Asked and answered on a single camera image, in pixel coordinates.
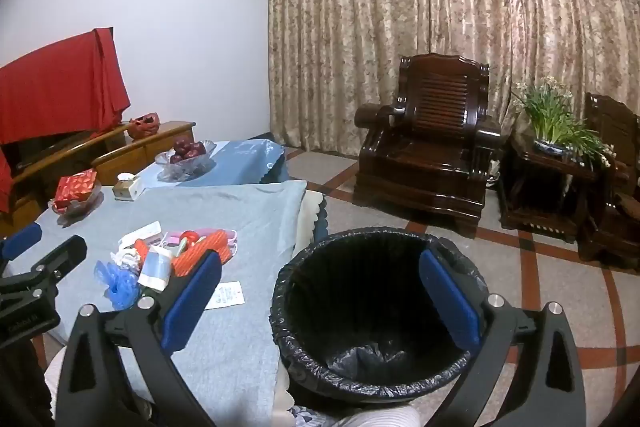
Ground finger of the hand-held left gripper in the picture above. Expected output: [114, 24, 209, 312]
[0, 234, 88, 303]
[0, 222, 43, 277]

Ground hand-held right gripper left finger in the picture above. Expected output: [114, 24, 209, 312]
[54, 249, 223, 427]

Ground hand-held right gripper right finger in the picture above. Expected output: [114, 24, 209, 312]
[419, 248, 587, 427]

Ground white paper slip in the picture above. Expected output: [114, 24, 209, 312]
[207, 281, 246, 309]

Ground white and blue pouch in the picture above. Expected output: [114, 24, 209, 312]
[137, 249, 173, 292]

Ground red orange packet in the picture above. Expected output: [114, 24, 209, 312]
[132, 229, 236, 278]

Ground blue plastic bag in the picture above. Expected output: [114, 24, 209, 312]
[95, 259, 143, 312]

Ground black lined trash bin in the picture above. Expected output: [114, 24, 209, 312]
[270, 227, 501, 413]

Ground glass dish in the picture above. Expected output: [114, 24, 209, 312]
[48, 179, 104, 225]

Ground red packet in dish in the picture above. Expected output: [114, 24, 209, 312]
[52, 168, 98, 214]

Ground white gold tissue box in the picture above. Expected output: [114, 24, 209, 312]
[112, 173, 146, 202]

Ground black television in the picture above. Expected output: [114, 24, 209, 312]
[2, 129, 96, 172]

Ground wooden television cabinet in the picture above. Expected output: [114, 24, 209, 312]
[0, 121, 197, 238]

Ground glass fruit bowl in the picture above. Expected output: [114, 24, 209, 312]
[154, 139, 218, 182]

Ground dark wooden side table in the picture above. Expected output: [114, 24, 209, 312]
[497, 134, 616, 244]

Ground dark wooden armchair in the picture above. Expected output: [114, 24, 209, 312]
[577, 92, 640, 275]
[352, 53, 503, 240]

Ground cream scalloped tablecloth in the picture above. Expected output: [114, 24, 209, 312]
[295, 189, 328, 248]

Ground bunch of red apples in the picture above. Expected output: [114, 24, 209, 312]
[169, 138, 207, 164]

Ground blue scalloped tablecloth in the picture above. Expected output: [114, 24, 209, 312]
[132, 139, 291, 190]

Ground red cloth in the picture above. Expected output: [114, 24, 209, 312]
[0, 27, 132, 212]

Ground potted narcissus plant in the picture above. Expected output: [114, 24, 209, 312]
[512, 77, 616, 168]

